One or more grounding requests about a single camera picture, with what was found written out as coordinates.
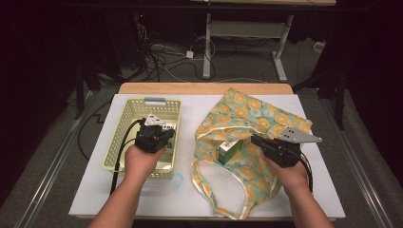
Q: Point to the green and white box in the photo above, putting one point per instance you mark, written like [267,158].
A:
[229,153]

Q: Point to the orange print cloth bag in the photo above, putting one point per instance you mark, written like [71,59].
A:
[240,110]

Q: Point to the metal floor rail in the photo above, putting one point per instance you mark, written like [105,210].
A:
[47,177]
[370,198]

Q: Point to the person's right hand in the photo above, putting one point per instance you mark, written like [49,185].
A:
[291,179]

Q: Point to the person's left hand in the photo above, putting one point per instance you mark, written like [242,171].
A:
[141,163]

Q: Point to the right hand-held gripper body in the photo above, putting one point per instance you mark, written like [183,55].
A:
[282,153]

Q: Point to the black stand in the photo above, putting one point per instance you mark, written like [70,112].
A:
[79,95]
[340,104]

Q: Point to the white power adapter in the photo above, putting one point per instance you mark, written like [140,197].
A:
[189,54]

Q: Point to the pale yellow plastic basket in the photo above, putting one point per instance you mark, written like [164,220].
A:
[136,107]

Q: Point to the white board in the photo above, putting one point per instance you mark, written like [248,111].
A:
[95,190]

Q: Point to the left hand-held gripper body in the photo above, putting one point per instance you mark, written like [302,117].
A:
[150,137]

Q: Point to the white desk frame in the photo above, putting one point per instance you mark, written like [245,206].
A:
[244,29]

